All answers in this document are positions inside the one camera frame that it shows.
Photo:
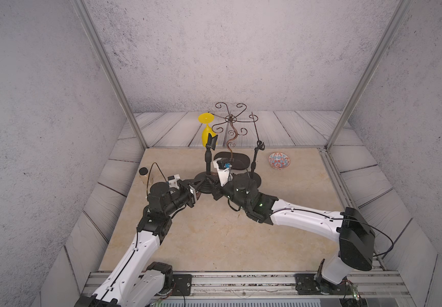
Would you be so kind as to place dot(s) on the aluminium front rail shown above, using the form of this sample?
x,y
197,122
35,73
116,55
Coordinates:
x,y
372,288

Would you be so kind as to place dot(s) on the black microphone stand pole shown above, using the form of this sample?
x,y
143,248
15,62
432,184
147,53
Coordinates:
x,y
259,146

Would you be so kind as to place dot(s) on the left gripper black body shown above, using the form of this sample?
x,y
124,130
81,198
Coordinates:
x,y
179,199

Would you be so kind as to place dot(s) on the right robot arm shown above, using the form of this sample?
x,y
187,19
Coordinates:
x,y
361,240

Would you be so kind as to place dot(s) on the aluminium left corner post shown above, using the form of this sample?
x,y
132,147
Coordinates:
x,y
97,45

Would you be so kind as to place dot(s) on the dark oval stand base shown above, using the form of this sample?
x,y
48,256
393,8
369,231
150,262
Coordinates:
x,y
238,161

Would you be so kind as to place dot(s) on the spare black microphone pole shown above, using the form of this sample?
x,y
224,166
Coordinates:
x,y
210,145

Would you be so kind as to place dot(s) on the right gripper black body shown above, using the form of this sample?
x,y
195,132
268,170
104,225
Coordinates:
x,y
230,192

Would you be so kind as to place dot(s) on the aluminium right corner post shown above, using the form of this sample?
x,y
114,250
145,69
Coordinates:
x,y
383,44

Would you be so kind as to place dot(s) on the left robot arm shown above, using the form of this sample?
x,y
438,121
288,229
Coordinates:
x,y
135,281

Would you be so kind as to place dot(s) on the aluminium corner post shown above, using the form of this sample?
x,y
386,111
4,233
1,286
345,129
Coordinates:
x,y
97,45
383,44

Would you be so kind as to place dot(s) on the yellow plastic goblet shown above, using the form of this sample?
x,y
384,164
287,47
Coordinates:
x,y
206,119

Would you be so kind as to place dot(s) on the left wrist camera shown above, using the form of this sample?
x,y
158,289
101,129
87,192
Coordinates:
x,y
173,181

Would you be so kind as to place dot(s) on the scrolled wire holder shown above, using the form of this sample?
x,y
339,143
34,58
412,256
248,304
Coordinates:
x,y
229,122

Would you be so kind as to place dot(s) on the red blue patterned bowl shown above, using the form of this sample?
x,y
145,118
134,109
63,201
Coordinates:
x,y
279,160

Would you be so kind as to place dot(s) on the spice jar black lid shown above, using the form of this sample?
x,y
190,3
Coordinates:
x,y
143,172

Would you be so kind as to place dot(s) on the black round stand base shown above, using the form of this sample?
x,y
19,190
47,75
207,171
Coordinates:
x,y
254,176

